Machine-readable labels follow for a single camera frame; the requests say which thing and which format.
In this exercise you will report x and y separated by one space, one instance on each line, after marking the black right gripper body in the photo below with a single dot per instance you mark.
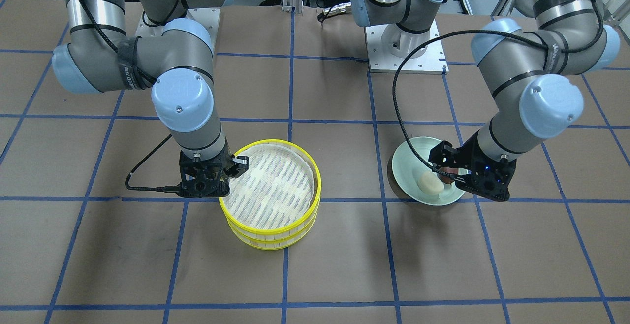
235 166

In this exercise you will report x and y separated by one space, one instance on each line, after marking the yellow rimmed bottom steamer layer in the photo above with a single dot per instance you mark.
272 239

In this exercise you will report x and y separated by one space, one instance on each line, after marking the yellow rimmed top steamer layer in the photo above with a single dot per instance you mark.
278 197

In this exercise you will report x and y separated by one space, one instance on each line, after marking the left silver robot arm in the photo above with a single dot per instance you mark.
525 72

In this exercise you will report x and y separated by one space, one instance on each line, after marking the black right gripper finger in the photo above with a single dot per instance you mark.
240 163

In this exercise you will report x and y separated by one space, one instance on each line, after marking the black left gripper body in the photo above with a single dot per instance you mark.
468 158

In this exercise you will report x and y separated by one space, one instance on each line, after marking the white steamer liner cloth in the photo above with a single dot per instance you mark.
276 191

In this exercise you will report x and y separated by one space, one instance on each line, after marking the yellow rimmed steamer layer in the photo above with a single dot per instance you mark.
272 239
278 197

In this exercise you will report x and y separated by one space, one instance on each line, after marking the brown bun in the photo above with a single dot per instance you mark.
444 172

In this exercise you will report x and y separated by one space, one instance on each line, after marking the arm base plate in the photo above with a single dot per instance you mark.
387 46
209 18

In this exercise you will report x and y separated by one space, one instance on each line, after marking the white steamed bun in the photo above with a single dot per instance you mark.
430 184

